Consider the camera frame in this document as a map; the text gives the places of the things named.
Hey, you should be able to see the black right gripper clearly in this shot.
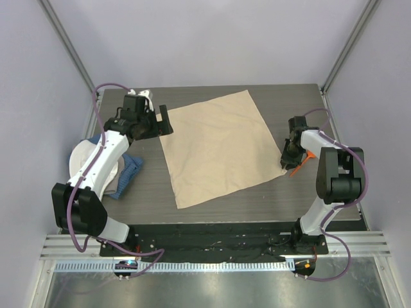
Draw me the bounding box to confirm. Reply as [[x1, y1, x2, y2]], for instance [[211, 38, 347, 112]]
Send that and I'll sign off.
[[281, 139, 305, 170]]

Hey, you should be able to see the orange plastic utensil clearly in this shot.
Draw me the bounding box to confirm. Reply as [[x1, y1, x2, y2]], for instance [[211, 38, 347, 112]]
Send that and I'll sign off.
[[290, 151, 316, 177]]

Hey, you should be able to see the beige cloth napkin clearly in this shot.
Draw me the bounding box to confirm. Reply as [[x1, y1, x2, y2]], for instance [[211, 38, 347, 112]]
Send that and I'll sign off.
[[160, 90, 286, 209]]

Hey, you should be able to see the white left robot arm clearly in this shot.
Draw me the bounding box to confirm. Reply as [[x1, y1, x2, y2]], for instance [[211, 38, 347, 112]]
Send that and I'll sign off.
[[51, 90, 173, 256]]

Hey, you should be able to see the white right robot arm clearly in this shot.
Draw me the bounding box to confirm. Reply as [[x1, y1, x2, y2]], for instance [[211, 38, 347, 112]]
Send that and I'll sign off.
[[280, 115, 368, 253]]

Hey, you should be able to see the blue plaid cloth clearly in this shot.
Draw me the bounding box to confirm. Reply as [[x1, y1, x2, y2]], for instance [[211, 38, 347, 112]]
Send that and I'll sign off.
[[98, 153, 143, 200]]

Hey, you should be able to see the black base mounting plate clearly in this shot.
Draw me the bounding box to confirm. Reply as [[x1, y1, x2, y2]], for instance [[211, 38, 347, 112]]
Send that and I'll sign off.
[[100, 222, 329, 263]]

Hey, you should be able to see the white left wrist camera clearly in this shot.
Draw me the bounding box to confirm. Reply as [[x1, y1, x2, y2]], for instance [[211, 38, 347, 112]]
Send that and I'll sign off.
[[128, 89, 154, 110]]

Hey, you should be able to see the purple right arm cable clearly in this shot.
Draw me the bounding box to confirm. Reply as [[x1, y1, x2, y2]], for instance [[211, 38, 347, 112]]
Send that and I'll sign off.
[[301, 108, 369, 282]]

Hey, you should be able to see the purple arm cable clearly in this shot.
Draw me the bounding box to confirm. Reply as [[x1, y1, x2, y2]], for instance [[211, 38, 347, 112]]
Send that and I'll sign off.
[[69, 82, 166, 279], [301, 108, 369, 282]]

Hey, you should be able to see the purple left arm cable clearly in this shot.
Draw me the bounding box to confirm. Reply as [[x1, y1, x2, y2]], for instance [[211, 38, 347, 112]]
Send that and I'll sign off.
[[69, 82, 166, 279]]

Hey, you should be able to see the slotted grey cable duct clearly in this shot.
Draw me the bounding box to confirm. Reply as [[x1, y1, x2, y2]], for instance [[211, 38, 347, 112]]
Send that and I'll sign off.
[[54, 260, 295, 273]]

